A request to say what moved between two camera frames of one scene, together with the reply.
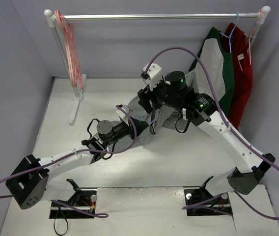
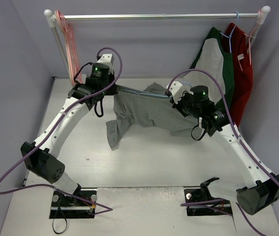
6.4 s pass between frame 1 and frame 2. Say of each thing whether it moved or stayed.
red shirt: stayed
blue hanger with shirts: stayed
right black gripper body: moved
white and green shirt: stayed
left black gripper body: moved
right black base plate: stayed
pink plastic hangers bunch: stayed
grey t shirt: moved
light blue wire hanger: moved
